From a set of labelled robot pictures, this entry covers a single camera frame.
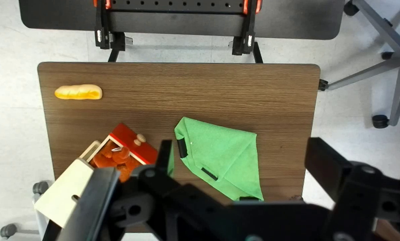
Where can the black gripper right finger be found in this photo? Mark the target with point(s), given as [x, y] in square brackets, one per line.
[373, 201]

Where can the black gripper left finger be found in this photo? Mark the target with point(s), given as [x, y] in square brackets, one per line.
[163, 201]

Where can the green cloth towel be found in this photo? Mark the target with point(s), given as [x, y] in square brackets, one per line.
[221, 154]

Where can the red wooden drawer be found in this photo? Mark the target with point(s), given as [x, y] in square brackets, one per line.
[134, 145]

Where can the orange toy pieces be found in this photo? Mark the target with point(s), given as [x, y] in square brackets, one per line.
[116, 158]

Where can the cream wooden box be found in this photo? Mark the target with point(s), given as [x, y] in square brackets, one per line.
[63, 194]

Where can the black caster wheel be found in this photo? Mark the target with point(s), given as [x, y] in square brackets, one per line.
[7, 231]
[40, 186]

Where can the yellow toy bread roll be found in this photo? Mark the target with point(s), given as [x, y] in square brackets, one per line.
[77, 91]

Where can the grey office chair base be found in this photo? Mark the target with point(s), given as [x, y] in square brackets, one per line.
[393, 58]

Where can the black orange bar clamp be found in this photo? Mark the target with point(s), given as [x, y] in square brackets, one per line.
[247, 28]
[103, 27]

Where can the grey wrist mount bar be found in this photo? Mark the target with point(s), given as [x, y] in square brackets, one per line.
[85, 209]

